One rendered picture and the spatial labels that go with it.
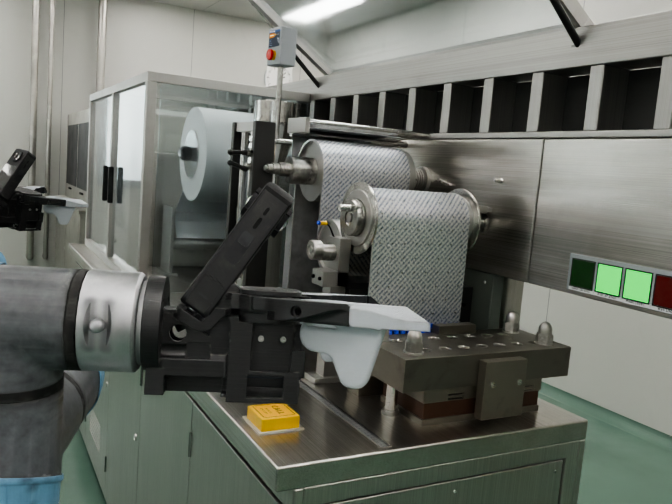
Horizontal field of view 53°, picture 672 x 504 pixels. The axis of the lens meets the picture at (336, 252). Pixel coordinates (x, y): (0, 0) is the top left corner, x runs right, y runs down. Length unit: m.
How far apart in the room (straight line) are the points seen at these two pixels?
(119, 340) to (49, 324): 0.05
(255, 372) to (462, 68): 1.29
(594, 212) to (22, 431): 1.07
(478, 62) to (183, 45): 5.53
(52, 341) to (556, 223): 1.08
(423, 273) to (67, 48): 5.67
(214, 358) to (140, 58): 6.42
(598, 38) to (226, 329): 1.05
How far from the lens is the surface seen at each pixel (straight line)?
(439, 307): 1.43
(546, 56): 1.48
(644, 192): 1.27
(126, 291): 0.50
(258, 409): 1.19
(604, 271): 1.31
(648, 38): 1.33
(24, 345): 0.51
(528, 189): 1.46
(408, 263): 1.37
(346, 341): 0.47
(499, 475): 1.31
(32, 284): 0.51
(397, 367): 1.19
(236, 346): 0.49
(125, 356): 0.50
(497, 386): 1.28
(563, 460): 1.42
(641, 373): 4.23
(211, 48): 7.07
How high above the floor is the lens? 1.34
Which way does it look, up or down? 7 degrees down
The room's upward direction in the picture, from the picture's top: 5 degrees clockwise
